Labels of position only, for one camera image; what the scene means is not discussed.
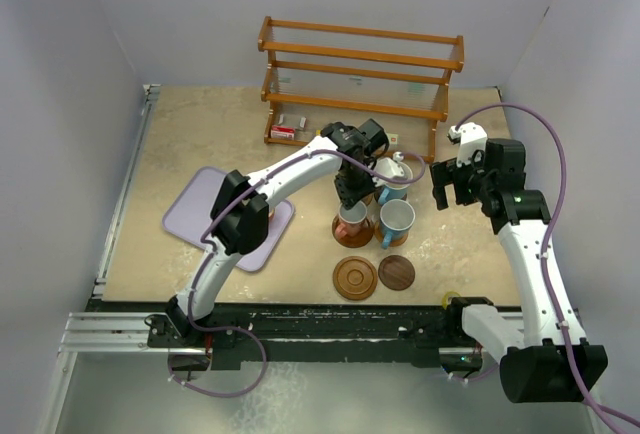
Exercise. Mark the white green box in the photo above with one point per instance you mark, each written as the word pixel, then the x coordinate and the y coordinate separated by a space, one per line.
pixel 393 142

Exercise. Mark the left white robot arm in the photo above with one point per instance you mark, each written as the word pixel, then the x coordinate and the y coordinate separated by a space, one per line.
pixel 240 213

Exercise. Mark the light wooden coaster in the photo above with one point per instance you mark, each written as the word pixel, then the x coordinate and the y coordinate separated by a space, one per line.
pixel 390 239
pixel 368 199

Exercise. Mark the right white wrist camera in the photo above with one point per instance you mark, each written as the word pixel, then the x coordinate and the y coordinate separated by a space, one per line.
pixel 470 137

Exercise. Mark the blue mug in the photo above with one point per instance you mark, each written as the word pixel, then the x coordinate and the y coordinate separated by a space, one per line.
pixel 397 216
pixel 392 190

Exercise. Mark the metal table edge rail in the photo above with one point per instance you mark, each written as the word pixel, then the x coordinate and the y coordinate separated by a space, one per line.
pixel 152 93

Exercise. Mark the black base bar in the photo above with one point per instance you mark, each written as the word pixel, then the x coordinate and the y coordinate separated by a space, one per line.
pixel 235 333

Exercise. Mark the grey cup with orange handle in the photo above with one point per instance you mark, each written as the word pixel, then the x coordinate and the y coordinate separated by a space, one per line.
pixel 351 221

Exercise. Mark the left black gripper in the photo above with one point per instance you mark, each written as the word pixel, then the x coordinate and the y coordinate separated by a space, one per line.
pixel 350 198

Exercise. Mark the brown ringed wooden saucer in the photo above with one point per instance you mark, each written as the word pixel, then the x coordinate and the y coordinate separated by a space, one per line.
pixel 358 240

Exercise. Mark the aluminium front frame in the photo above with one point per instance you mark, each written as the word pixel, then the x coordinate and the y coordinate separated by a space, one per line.
pixel 308 369

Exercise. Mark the lavender plastic tray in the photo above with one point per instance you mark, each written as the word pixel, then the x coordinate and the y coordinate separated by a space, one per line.
pixel 189 216

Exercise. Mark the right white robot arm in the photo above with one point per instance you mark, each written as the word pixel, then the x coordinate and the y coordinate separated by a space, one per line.
pixel 550 355

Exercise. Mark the red and white staple box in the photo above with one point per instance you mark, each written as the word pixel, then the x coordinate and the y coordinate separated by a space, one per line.
pixel 282 132

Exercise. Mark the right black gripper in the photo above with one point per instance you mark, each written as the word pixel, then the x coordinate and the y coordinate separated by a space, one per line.
pixel 445 173

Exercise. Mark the yellow tape roll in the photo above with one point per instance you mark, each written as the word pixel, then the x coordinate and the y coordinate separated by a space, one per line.
pixel 449 297

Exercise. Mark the wooden three-tier shelf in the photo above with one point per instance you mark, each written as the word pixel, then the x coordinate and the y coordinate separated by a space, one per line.
pixel 400 79

